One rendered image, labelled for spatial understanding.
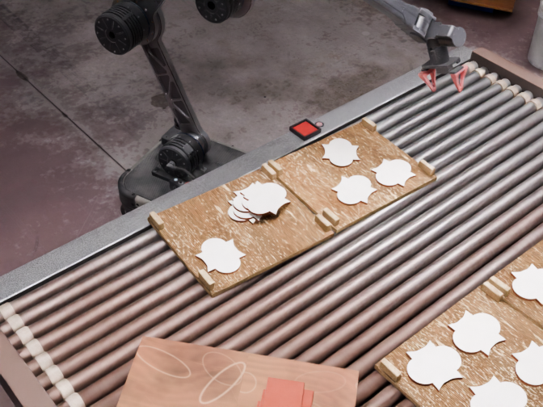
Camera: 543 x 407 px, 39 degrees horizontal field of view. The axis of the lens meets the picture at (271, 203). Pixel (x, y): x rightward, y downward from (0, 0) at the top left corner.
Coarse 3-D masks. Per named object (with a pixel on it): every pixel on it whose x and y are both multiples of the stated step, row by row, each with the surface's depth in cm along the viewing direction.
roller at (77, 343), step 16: (496, 96) 272; (512, 96) 275; (480, 112) 266; (448, 128) 257; (416, 144) 250; (432, 144) 254; (160, 288) 202; (176, 288) 203; (128, 304) 198; (144, 304) 198; (112, 320) 193; (128, 320) 196; (80, 336) 189; (96, 336) 191; (48, 352) 186; (64, 352) 186; (32, 368) 182
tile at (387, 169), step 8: (384, 160) 240; (400, 160) 240; (376, 168) 237; (384, 168) 237; (392, 168) 237; (400, 168) 237; (408, 168) 237; (376, 176) 234; (384, 176) 234; (392, 176) 234; (400, 176) 234; (408, 176) 234; (384, 184) 231; (392, 184) 231; (400, 184) 232
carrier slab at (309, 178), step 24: (312, 144) 246; (360, 144) 247; (384, 144) 247; (288, 168) 237; (312, 168) 237; (336, 168) 237; (360, 168) 238; (312, 192) 229; (384, 192) 230; (408, 192) 230; (360, 216) 222
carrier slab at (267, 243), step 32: (224, 192) 228; (288, 192) 228; (192, 224) 217; (224, 224) 218; (256, 224) 218; (288, 224) 218; (192, 256) 208; (256, 256) 209; (288, 256) 210; (224, 288) 200
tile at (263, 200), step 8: (256, 192) 222; (264, 192) 222; (272, 192) 222; (280, 192) 222; (248, 200) 220; (256, 200) 219; (264, 200) 219; (272, 200) 219; (280, 200) 219; (288, 200) 220; (248, 208) 217; (256, 208) 217; (264, 208) 217; (272, 208) 217
